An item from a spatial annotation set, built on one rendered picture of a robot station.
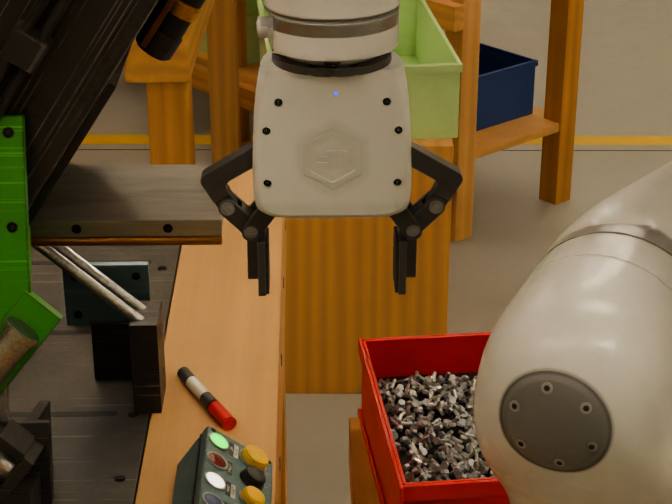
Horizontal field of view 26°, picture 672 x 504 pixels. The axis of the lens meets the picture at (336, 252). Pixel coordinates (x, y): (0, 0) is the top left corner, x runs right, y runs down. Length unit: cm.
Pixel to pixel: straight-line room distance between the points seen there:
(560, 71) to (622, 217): 344
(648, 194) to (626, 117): 439
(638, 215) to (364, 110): 18
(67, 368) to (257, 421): 25
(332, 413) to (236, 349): 163
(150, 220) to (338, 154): 61
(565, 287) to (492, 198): 369
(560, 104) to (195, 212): 296
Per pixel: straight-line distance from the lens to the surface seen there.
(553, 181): 449
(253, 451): 146
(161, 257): 197
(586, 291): 84
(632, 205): 94
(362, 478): 167
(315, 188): 92
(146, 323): 156
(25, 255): 140
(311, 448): 323
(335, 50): 88
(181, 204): 154
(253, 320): 179
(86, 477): 151
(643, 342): 83
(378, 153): 91
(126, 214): 152
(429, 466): 155
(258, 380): 166
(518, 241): 424
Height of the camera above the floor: 172
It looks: 25 degrees down
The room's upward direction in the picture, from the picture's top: straight up
